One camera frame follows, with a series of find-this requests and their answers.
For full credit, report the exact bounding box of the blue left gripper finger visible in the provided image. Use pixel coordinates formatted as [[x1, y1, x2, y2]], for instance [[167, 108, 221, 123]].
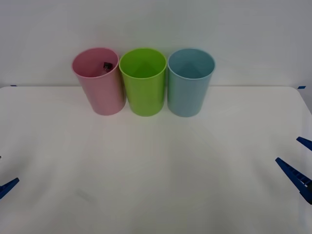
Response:
[[0, 177, 20, 200]]

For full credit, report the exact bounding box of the green plastic bin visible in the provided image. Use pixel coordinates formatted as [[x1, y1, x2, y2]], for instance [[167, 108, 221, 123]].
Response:
[[118, 47, 168, 117]]

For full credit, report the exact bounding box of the pale blue plastic bin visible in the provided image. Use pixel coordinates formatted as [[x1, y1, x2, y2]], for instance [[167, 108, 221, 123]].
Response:
[[167, 47, 216, 117]]

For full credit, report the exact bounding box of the pink plastic bin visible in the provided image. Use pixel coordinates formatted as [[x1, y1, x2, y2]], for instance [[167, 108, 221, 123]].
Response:
[[71, 47, 127, 116]]

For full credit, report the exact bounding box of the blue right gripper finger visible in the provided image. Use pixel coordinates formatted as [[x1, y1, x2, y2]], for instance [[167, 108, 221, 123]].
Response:
[[296, 136, 312, 152], [275, 157, 312, 205]]

